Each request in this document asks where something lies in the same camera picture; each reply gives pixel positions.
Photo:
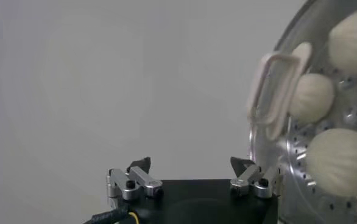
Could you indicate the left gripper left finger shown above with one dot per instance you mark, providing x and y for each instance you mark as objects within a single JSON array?
[{"x": 136, "y": 182}]

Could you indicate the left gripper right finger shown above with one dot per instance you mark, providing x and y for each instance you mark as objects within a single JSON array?
[{"x": 251, "y": 181}]

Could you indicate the round glass lid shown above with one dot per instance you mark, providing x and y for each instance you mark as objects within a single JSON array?
[{"x": 276, "y": 97}]

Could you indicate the white steamed baozi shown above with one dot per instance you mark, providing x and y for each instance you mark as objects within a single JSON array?
[
  {"x": 312, "y": 97},
  {"x": 340, "y": 161},
  {"x": 353, "y": 42}
]

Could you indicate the perforated steel steamer basket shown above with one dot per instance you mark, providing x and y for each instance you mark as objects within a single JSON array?
[{"x": 349, "y": 115}]

